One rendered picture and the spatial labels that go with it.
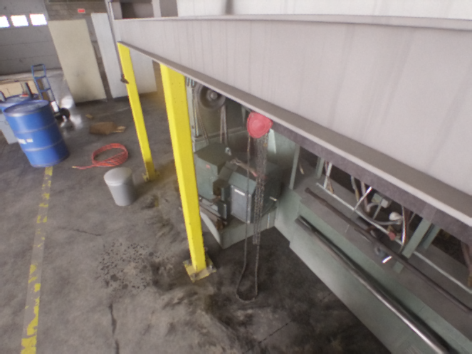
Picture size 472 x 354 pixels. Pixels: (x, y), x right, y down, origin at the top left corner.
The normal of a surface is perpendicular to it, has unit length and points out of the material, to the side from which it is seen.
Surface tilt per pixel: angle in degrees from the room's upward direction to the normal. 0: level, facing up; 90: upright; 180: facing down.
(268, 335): 0
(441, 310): 0
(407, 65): 90
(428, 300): 0
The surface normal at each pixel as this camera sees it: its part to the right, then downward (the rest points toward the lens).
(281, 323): 0.00, -0.83
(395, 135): -0.86, 0.29
